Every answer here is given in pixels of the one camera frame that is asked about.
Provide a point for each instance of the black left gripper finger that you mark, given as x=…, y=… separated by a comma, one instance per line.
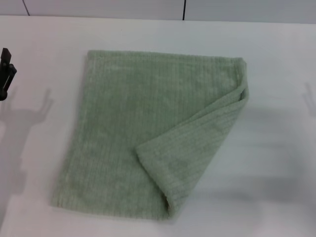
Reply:
x=6, y=74

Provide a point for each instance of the light green ribbed towel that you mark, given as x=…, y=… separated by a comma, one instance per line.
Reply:
x=111, y=123

